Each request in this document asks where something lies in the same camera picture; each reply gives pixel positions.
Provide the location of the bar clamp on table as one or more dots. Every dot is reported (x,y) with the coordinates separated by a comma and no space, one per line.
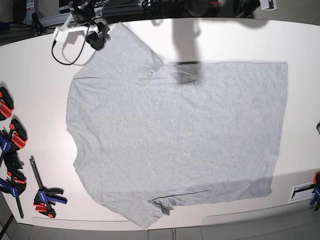
(46,198)

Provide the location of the dark object at right edge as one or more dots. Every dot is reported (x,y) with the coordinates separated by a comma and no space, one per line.
(318,127)

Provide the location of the clamp at middle left edge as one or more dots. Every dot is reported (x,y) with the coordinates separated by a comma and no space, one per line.
(13,140)

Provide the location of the grey T-shirt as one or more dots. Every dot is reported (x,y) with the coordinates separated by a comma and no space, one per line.
(151,135)

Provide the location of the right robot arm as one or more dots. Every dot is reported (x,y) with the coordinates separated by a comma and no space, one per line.
(84,14)

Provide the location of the clamp at lower left edge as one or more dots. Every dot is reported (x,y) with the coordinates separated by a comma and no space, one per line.
(16,182)

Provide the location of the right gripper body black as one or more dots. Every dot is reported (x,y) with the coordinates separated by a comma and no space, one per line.
(97,39)

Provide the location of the clamp at upper left edge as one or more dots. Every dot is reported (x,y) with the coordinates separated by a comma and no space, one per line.
(6,104)

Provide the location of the blue clamp at right edge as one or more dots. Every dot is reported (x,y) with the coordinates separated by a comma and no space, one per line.
(316,191)

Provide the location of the aluminium rail behind table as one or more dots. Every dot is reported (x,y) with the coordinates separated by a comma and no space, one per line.
(54,20)

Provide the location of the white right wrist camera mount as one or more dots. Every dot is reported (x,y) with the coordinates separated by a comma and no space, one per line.
(61,33)

